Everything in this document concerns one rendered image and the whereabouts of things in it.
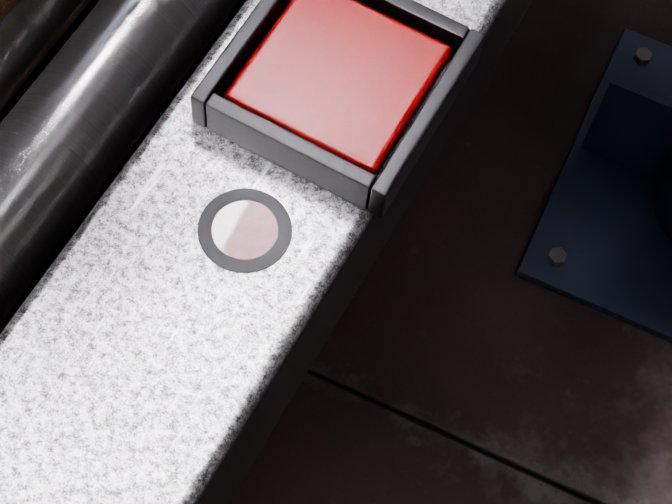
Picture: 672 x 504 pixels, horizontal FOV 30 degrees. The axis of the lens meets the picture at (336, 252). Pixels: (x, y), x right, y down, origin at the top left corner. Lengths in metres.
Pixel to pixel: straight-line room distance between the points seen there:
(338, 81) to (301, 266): 0.07
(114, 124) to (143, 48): 0.03
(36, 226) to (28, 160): 0.02
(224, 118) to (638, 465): 1.03
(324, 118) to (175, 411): 0.11
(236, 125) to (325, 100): 0.03
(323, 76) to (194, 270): 0.08
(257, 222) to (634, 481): 1.01
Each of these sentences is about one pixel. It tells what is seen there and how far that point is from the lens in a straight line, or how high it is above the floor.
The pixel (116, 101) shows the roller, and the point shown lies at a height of 0.91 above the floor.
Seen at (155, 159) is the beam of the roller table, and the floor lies 0.92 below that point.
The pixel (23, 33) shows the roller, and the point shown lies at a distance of 0.48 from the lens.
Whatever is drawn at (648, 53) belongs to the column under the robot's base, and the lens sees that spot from 1.63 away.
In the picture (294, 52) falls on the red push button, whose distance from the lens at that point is 0.44.
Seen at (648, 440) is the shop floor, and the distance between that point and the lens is 1.42.
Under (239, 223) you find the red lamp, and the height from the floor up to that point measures 0.92.
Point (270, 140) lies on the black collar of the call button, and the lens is 0.42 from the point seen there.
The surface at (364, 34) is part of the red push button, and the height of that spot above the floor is 0.93.
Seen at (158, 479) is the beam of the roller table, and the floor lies 0.92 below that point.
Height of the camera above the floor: 1.29
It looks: 64 degrees down
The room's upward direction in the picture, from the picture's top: 7 degrees clockwise
